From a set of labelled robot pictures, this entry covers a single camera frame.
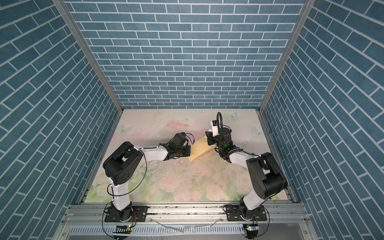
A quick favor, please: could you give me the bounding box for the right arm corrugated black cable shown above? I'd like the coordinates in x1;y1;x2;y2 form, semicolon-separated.
216;112;244;160

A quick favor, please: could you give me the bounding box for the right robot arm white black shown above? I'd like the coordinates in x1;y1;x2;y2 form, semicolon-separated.
206;126;288;219

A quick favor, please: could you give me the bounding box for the right aluminium corner post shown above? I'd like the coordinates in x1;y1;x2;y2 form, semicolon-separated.
259;0;316;113

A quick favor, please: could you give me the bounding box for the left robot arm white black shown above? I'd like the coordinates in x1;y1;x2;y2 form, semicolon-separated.
103;133;191;222

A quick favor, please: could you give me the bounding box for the controller board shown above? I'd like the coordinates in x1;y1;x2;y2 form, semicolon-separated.
246;224;259;232
113;225;132;235

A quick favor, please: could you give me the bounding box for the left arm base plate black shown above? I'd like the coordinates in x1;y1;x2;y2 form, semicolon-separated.
104;205;149;223

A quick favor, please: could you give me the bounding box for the aluminium corner post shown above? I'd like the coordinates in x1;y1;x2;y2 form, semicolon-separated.
259;0;316;113
52;0;124;114

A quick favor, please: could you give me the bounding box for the left aluminium corner post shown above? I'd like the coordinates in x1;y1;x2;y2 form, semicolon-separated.
52;0;124;114

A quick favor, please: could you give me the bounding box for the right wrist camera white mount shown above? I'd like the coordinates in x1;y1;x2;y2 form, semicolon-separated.
211;120;219;137

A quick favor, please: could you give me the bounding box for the right controller board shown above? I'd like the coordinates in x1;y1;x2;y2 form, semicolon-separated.
246;224;259;232

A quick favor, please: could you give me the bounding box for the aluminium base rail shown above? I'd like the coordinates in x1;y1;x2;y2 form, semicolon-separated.
61;202;310;226

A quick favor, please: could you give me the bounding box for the left controller board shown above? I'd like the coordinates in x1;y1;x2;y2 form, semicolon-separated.
113;225;132;235

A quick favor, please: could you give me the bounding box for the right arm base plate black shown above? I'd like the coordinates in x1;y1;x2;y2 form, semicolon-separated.
223;205;267;222

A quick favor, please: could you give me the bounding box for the white slotted cable duct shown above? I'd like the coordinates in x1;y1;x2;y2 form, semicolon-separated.
69;224;245;237

